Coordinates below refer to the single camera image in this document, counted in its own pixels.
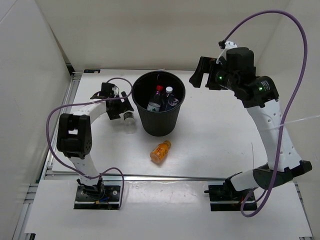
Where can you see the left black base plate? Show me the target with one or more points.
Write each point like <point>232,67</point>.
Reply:
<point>109,199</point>

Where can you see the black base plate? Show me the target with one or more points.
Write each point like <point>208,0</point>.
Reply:
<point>222,200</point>
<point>109,199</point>

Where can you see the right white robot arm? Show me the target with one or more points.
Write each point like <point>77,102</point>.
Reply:
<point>261,100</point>

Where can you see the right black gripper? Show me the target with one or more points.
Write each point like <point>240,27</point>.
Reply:
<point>204,66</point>

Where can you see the red label water bottle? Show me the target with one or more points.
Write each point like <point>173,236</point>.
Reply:
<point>155,101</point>

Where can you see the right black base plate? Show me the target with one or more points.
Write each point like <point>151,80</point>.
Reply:
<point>222,200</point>

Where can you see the metal rail across table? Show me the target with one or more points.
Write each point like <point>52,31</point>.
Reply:
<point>139,177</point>

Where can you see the black plastic waste bin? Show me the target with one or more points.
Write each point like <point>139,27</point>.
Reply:
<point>160,123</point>

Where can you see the blue label bottle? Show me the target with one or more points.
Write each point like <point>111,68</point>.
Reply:
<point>169,101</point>

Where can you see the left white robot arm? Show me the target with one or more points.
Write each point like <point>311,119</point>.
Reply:
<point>74,137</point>

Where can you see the left blue corner label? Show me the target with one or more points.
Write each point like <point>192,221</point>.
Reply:
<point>92,71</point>

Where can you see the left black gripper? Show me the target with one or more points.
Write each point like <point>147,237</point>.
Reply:
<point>124,106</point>

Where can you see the black cap clear bottle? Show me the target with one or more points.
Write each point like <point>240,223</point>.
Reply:
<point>128,118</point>

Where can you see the right aluminium frame rail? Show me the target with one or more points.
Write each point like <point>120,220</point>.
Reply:
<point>305,214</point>

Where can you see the orange juice bottle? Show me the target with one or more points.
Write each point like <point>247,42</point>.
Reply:
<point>160,152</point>

